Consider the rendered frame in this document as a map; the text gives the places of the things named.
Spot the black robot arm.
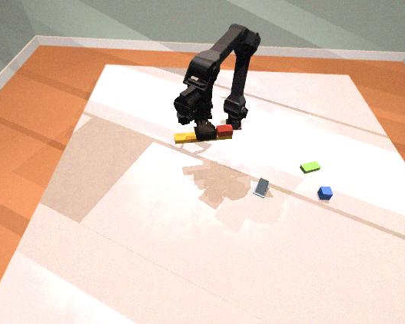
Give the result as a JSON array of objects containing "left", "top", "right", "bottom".
[{"left": 174, "top": 24, "right": 261, "bottom": 130}]

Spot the blue cube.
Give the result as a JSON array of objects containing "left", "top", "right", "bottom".
[{"left": 317, "top": 187, "right": 333, "bottom": 200}]

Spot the lime green flat bar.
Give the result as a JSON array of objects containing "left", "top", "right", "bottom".
[{"left": 300, "top": 161, "right": 321, "bottom": 174}]

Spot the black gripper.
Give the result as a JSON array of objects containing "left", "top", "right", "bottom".
[{"left": 194, "top": 100, "right": 217, "bottom": 141}]

